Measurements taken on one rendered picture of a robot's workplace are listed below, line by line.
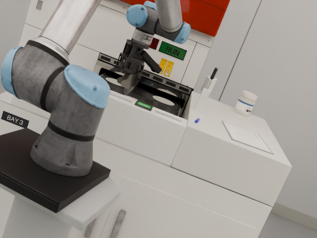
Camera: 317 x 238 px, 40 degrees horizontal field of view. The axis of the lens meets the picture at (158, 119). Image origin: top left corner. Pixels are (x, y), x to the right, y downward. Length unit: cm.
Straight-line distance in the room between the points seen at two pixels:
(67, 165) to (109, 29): 104
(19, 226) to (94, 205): 21
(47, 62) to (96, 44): 95
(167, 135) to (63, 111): 45
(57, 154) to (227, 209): 64
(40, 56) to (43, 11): 100
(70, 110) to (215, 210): 65
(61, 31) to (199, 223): 76
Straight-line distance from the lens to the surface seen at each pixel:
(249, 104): 188
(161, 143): 138
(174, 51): 195
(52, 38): 110
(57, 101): 102
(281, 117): 358
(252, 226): 149
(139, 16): 152
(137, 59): 167
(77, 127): 102
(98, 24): 200
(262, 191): 144
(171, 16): 139
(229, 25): 343
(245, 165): 140
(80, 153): 104
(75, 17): 112
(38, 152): 106
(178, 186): 143
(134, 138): 139
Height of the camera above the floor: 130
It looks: 15 degrees down
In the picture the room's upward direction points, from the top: 21 degrees clockwise
